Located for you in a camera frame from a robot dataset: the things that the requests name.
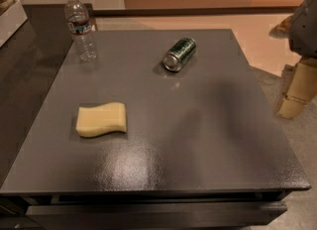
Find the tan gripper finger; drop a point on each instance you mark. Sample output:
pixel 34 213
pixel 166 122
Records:
pixel 300 89

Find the clear plastic water bottle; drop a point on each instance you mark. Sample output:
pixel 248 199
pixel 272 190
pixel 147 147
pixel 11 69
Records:
pixel 78 21

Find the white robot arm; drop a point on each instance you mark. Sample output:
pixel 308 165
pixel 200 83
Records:
pixel 302 39

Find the yellow sponge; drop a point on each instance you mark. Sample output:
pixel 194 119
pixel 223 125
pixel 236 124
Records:
pixel 100 120

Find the green soda can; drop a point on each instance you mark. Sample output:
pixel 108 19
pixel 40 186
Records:
pixel 179 54

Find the dark table drawer front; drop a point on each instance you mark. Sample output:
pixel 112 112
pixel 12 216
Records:
pixel 158 215

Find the dark side counter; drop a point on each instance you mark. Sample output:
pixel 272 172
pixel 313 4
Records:
pixel 29 63

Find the white box at left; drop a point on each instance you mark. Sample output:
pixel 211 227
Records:
pixel 11 20

